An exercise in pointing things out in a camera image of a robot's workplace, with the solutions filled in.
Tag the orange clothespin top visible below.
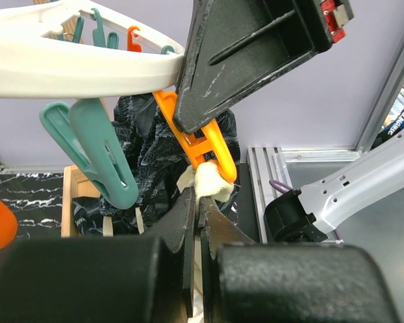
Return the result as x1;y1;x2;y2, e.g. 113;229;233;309
126;26;142;52

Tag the teal clothespin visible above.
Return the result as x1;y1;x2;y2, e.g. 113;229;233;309
40;98;138;209

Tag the white round clip hanger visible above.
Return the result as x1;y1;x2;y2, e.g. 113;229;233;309
0;1;185;99

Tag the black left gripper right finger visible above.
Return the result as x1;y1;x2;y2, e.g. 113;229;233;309
199;198;400;322

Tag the wooden hanging rack frame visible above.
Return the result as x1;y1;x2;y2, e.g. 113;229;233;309
60;0;115;238

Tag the white printed t-shirt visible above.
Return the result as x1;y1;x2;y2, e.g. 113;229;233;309
188;275;204;323

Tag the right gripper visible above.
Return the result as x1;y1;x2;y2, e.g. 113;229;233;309
173;0;354;133

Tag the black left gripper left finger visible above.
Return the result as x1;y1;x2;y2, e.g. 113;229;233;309
0;187;196;322

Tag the cream sock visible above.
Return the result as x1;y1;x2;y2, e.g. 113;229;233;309
177;161;234;205

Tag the dark patterned garment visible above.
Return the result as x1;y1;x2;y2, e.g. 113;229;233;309
72;94;241;238

